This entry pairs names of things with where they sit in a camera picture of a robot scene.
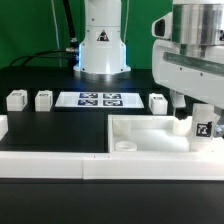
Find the white U-shaped obstacle fence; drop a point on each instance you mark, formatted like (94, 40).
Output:
(113, 165)

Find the white square tabletop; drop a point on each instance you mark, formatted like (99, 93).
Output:
(146, 133)

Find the white marker plate with tags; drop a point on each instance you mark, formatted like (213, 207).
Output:
(99, 100)

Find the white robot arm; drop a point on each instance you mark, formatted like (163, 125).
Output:
(187, 55)

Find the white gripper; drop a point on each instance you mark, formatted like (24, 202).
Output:
(199, 78)

